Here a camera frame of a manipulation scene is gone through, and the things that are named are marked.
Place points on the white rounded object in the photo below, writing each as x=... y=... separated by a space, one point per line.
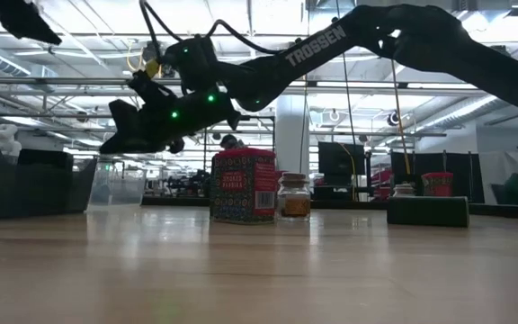
x=6 y=137

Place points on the black partition panel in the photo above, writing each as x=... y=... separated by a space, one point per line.
x=466 y=175

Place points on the clear plastic bin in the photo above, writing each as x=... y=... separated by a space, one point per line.
x=117 y=193

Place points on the black aluminium table frame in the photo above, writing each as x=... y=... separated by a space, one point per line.
x=353 y=204

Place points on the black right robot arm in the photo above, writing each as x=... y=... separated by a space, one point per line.
x=317 y=45

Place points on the white partition panel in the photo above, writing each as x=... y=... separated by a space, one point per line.
x=493 y=171

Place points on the dark green tin black lid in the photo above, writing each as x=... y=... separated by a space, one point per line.
x=427 y=211

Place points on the black background screen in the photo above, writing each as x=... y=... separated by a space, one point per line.
x=340 y=164

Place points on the black gantry frame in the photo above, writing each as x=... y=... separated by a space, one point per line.
x=259 y=118

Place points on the dark grey plastic bin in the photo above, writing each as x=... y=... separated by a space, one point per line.
x=25 y=193

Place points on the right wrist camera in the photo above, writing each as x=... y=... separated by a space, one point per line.
x=149 y=92

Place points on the white building column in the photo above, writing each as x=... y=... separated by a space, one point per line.
x=292 y=135

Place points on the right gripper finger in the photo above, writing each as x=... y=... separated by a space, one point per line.
x=126 y=117
x=126 y=144

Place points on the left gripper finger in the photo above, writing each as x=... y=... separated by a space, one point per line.
x=20 y=18

